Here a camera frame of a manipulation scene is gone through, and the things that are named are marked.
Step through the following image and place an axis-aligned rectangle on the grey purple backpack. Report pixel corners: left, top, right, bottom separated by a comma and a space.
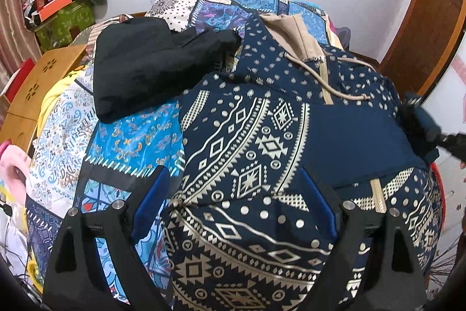
335, 25, 352, 49

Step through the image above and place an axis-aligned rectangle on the red board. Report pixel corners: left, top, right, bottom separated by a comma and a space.
6, 58, 35, 102

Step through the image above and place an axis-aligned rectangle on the orange box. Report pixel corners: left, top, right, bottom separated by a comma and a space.
37, 0, 72, 22

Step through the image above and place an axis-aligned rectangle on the small wooden folding table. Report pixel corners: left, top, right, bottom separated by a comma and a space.
0, 44, 90, 155

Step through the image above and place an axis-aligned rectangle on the pink cloth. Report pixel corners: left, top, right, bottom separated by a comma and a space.
0, 141, 33, 195

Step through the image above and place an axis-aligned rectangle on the blue patchwork blanket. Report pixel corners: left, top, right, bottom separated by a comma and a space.
24, 0, 446, 301

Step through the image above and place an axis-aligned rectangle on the yellow cloth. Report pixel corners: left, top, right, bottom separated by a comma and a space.
38, 67, 88, 129

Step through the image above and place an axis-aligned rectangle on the striped brown curtain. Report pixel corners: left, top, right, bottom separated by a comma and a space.
0, 0, 40, 78

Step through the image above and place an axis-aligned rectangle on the green patterned box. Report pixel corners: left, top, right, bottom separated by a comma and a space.
34, 0, 96, 55

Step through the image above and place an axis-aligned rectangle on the brown wooden door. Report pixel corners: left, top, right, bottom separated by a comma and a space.
380, 0, 466, 96

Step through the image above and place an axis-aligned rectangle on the black folded garment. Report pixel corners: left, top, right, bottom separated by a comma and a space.
90, 17, 243, 124

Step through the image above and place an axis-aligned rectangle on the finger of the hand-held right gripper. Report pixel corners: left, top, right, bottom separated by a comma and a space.
402, 92, 466, 161

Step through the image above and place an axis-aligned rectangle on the navy patterned hoodie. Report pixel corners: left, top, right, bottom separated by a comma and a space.
162, 13, 446, 311

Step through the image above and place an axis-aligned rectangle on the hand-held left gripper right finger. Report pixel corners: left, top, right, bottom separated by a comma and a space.
300, 169, 428, 311

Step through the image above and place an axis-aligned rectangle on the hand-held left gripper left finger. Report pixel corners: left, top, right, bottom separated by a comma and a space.
43, 165, 175, 311

